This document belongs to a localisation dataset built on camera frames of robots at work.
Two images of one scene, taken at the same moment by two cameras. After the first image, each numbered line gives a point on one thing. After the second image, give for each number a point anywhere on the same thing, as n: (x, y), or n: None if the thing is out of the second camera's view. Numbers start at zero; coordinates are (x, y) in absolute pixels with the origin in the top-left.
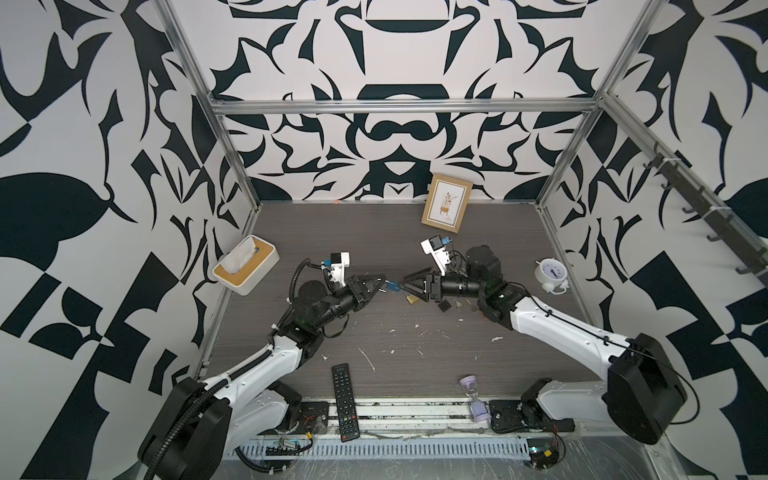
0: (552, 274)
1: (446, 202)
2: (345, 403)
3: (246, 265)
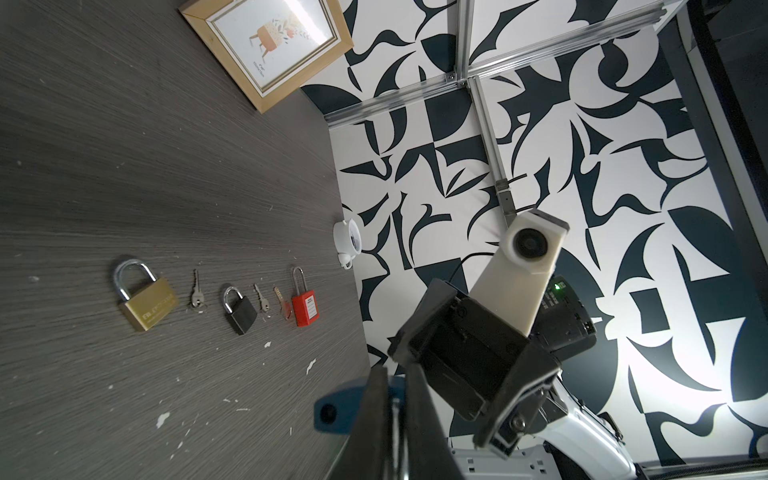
0: (347, 241)
1: (270, 47)
2: None
3: None
